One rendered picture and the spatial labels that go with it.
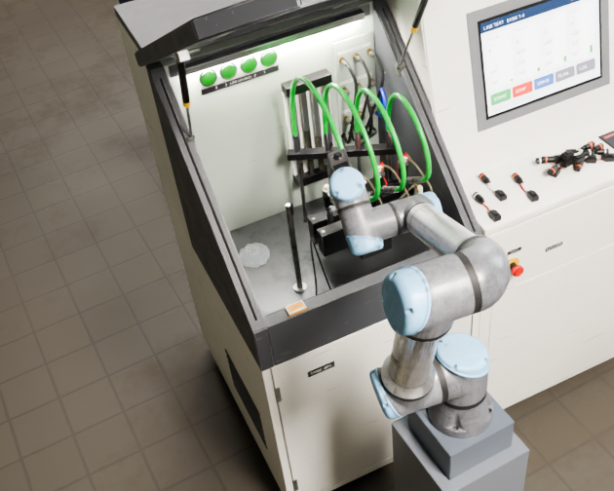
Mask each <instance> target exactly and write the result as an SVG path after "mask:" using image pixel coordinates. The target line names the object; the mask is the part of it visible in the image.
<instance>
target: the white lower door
mask: <svg viewBox="0 0 614 491"><path fill-rule="evenodd" d="M471 322H472V315H470V316H467V317H465V318H462V319H459V320H456V321H454V322H453V325H452V327H451V328H450V330H449V331H448V333H446V334H445V335H447V334H450V333H466V334H469V336H471ZM395 333H396V332H395V331H394V330H393V329H392V327H391V326H390V325H389V323H388V321H387V319H386V320H384V321H380V322H378V323H376V324H373V325H371V326H369V327H366V328H364V329H361V330H359V331H357V332H354V333H352V334H350V335H347V336H345V337H343V338H340V339H338V340H335V341H333V342H331V343H328V344H326V345H324V346H322V347H320V348H317V349H315V350H313V351H310V352H308V353H306V354H303V355H301V356H299V357H296V358H294V359H290V360H288V361H285V362H283V363H281V364H278V365H274V366H273V367H271V368H270V370H271V375H272V381H273V386H274V392H275V397H276V402H277V405H278V410H279V415H280V420H281V425H282V430H283V435H284V440H285V445H286V450H287V454H288V464H289V469H290V474H291V479H292V485H293V490H294V491H320V490H322V489H324V488H326V487H328V486H330V485H331V484H334V483H336V482H338V481H340V480H342V479H344V478H346V477H348V476H351V475H353V474H355V473H357V472H360V471H362V470H364V469H367V468H369V467H371V466H373V465H375V464H377V463H379V462H381V461H384V460H386V459H388V458H390V457H392V456H393V440H392V423H393V422H395V421H397V420H399V419H400V417H399V418H396V419H388V418H386V417H385V415H384V413H383V411H382V409H381V407H380V405H379V402H378V400H377V397H376V395H375V392H374V389H373V387H372V385H371V381H370V378H369V372H370V371H371V370H372V369H375V367H381V366H382V364H383V362H384V360H385V358H386V357H387V356H389V355H390V354H391V353H392V349H393V344H394V339H395Z"/></svg>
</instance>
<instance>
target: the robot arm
mask: <svg viewBox="0 0 614 491"><path fill-rule="evenodd" d="M327 157H328V160H329V163H330V166H331V168H332V171H333V174H332V176H331V178H330V180H329V183H328V188H329V194H330V196H331V197H333V199H334V203H335V206H336V209H337V211H338V215H339V218H340V221H341V224H342V228H343V231H344V234H345V239H346V240H347V243H348V246H349V248H350V250H351V253H352V254H353V255H355V256H360V255H363V254H367V253H370V252H373V251H376V250H379V249H381V248H383V240H385V239H388V238H392V237H395V236H397V235H400V234H404V233H407V232H410V233H412V234H413V235H414V236H415V237H416V238H418V239H419V240H420V241H421V242H423V243H424V244H425V245H426V246H428V247H429V248H430V249H431V250H433V251H434V252H435V253H436V254H438V255H439V256H440V257H437V258H434V259H430V260H427V261H424V262H420V263H417V264H414V265H411V266H403V267H401V268H400V269H398V270H396V271H394V272H391V273H390V274H388V275H387V276H386V277H385V279H384V281H383V284H382V289H381V296H382V297H383V300H382V304H383V309H384V313H385V316H386V318H387V321H388V323H389V325H390V326H391V327H392V329H393V330H394V331H395V332H396V333H395V339H394V344H393V349H392V353H391V354H390V355H389V356H387V357H386V358H385V360H384V362H383V364H382V366H381V367H375V369H372V370H371V371H370V372H369V378H370V381H371V385H372V387H373V389H374V392H375V395H376V397H377V400H378V402H379V405H380V407H381V409H382V411H383V413H384V415H385V417H386V418H388V419H396V418H399V417H400V418H402V417H403V416H404V415H407V414H410V413H413V412H416V411H419V410H422V409H425V408H428V415H429V419H430V421H431V423H432V424H433V426H434V427H435V428H436V429H437V430H438V431H440V432H441V433H443V434H445V435H448V436H451V437H455V438H469V437H474V436H476V435H479V434H481V433H483V432H484V431H485V430H486V429H487V428H488V426H489V425H490V423H491V420H492V415H493V405H492V401H491V398H490V396H489V394H488V392H487V380H488V371H489V367H490V363H489V354H488V350H487V349H486V347H485V346H484V345H483V343H482V342H481V341H480V340H479V339H478V338H476V337H474V336H469V334H466V333H450V334H447V335H445V334H446V333H448V331H449V330H450V328H451V327H452V325H453V322H454V321H456V320H459V319H462V318H465V317H467V316H470V315H473V314H476V313H479V312H483V311H485V310H487V309H489V308H490V307H492V306H493V305H494V304H495V303H497V302H498V301H499V300H500V299H501V297H502V296H503V294H504V293H505V291H506V289H507V286H508V284H509V281H510V275H511V269H510V262H509V259H508V256H507V254H506V253H505V251H504V249H503V248H502V247H500V246H499V245H498V244H497V243H495V242H494V241H493V240H491V239H490V238H488V237H486V236H483V235H475V234H473V233H472V232H471V231H469V230H468V229H466V228H465V227H463V226H462V225H460V224H459V223H457V222H456V221H454V220H453V219H452V218H450V217H449V216H447V215H446V214H444V213H443V212H442V208H441V202H440V200H439V199H438V198H437V195H436V194H435V193H433V192H425V193H418V194H415V195H413V196H410V197H407V198H403V199H400V200H397V201H393V202H391V203H387V204H384V205H381V206H377V207H374V208H373V207H372V206H371V203H370V200H369V198H368V194H367V192H366V189H365V184H367V182H366V180H365V177H363V176H362V174H361V173H360V172H359V171H358V170H355V169H353V168H352V166H351V164H350V161H349V158H348V156H347V153H346V150H345V149H344V148H342V149H340V150H337V151H334V152H332V153H329V154H327Z"/></svg>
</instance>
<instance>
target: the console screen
mask: <svg viewBox="0 0 614 491"><path fill-rule="evenodd" d="M466 18H467V27H468V37H469V47H470V57H471V66H472V75H473V85H474V95H475V105H476V114H477V124H478V132H482V131H485V130H487V129H490V128H493V127H495V126H498V125H501V124H503V123H506V122H509V121H512V120H514V119H516V118H519V117H521V116H524V115H527V114H529V113H532V112H535V111H538V110H540V109H543V108H546V107H548V106H551V105H554V104H556V103H559V102H562V101H564V100H567V99H569V98H572V97H574V96H577V95H580V94H584V93H587V92H589V91H592V90H595V89H597V88H600V87H603V86H606V85H608V84H610V62H609V3H608V0H507V1H504V2H501V3H498V4H494V5H491V6H488V7H485V8H482V9H479V10H476V11H473V12H470V13H468V14H466Z"/></svg>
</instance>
